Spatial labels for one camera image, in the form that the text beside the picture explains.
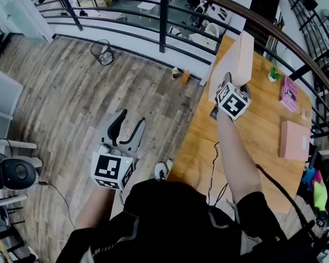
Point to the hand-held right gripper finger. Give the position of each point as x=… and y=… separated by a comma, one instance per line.
x=227, y=78
x=246, y=90

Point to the person's black clothing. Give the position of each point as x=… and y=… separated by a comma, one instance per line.
x=167, y=220

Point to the person's left forearm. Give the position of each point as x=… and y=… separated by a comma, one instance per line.
x=96, y=207

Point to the blue cushion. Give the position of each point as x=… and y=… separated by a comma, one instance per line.
x=307, y=175

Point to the black helmet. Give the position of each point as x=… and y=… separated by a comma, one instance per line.
x=17, y=174

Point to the orange bottle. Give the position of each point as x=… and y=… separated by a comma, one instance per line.
x=185, y=77

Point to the person's white shoe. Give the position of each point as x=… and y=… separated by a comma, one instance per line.
x=162, y=171

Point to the pink cushion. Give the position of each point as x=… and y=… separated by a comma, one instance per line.
x=318, y=177

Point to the person's right forearm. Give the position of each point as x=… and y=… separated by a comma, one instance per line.
x=235, y=157

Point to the pink book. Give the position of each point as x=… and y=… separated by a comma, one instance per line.
x=288, y=94

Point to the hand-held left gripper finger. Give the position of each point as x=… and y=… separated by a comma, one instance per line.
x=137, y=142
x=111, y=130

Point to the green star cushion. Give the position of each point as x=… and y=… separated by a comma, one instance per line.
x=320, y=196

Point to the small pink cup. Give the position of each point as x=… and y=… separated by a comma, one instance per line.
x=305, y=114

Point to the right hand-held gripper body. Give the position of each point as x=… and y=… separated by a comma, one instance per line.
x=233, y=103

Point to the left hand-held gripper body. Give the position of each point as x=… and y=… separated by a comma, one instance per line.
x=107, y=168

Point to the small dark bottle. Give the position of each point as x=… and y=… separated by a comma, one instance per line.
x=175, y=74

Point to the small potted plant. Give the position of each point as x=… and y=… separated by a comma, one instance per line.
x=274, y=75

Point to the pink cardboard box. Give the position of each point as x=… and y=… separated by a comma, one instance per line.
x=293, y=141

